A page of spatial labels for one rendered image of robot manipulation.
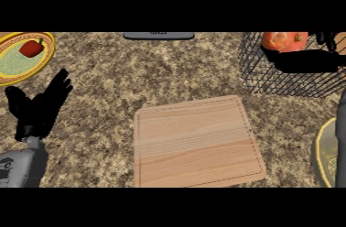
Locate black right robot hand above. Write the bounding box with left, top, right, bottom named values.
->
left=262, top=31, right=346, bottom=75

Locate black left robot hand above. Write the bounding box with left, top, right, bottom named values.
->
left=5, top=68, right=74, bottom=143

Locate wooden cutting board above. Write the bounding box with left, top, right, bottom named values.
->
left=133, top=94, right=269, bottom=189

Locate yellow patterned plate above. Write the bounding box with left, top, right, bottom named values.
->
left=0, top=31, right=57, bottom=87

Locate red bell pepper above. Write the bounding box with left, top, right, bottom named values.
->
left=18, top=38, right=46, bottom=59

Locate yellow-rimmed dark plate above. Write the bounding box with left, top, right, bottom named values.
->
left=309, top=116, right=339, bottom=189

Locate grey flat appliance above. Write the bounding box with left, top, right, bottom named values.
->
left=123, top=31, right=197, bottom=41

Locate black wire basket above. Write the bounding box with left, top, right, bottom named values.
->
left=237, top=31, right=346, bottom=99

